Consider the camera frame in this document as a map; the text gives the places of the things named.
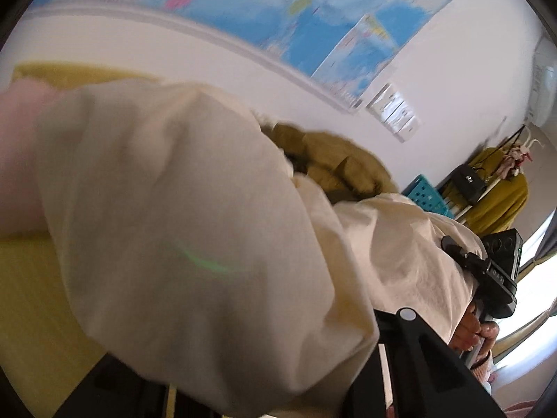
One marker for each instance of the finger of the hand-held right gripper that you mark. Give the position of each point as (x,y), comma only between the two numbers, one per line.
(463,254)

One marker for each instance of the grey curtain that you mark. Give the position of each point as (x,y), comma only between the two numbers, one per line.
(546,237)

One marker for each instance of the white air conditioner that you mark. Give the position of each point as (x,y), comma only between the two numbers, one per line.
(541,82)

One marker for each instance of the black bag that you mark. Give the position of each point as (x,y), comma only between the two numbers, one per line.
(468,182)

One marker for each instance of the colourful wall map poster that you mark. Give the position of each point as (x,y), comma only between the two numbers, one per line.
(313,26)

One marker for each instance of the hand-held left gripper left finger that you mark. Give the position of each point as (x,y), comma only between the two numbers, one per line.
(126,389)

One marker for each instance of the pink garment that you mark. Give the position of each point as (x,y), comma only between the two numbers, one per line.
(21,156)

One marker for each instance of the olive garment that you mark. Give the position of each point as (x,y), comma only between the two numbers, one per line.
(335,161)

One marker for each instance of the person's right hand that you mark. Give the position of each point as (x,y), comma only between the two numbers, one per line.
(472,328)

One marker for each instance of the white wall switch panel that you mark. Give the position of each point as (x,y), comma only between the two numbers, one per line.
(394,111)

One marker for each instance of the cream shirt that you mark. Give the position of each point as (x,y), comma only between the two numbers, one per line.
(196,235)

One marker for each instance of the mustard hanging garment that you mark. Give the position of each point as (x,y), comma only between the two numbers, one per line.
(500,200)

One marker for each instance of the teal perforated basket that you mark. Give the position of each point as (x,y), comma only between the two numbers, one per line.
(428,198)

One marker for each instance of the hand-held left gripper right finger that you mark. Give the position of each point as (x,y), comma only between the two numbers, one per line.
(417,357)

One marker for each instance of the small plush toy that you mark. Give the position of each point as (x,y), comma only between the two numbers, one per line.
(518,156)

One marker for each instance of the white coat rack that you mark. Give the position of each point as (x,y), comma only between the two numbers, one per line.
(491,187)

